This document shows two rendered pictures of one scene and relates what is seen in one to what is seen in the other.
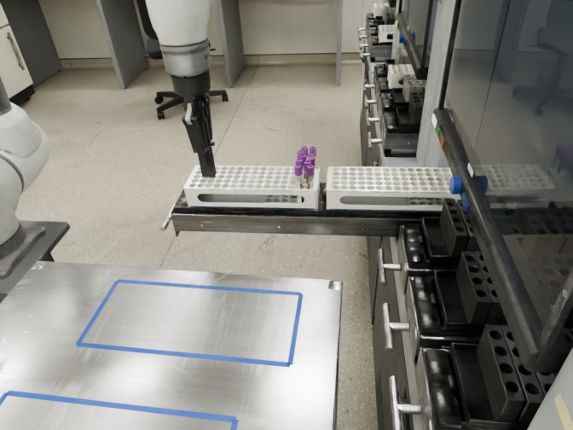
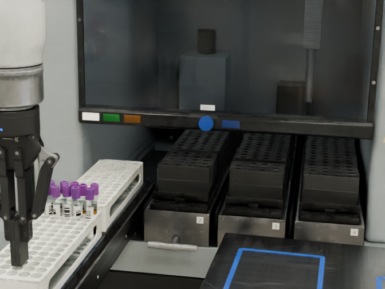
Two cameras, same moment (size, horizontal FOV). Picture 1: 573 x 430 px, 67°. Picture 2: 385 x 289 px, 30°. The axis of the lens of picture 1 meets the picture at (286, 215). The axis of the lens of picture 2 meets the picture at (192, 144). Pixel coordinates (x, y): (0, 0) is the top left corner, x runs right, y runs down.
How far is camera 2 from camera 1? 128 cm
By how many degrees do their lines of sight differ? 80
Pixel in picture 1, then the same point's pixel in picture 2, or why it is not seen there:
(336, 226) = (118, 244)
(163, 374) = not seen: outside the picture
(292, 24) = not seen: outside the picture
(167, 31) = (40, 45)
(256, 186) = (66, 239)
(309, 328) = (283, 248)
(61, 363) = not seen: outside the picture
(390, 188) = (116, 184)
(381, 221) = (131, 218)
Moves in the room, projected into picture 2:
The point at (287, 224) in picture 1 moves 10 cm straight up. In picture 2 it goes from (101, 268) to (99, 213)
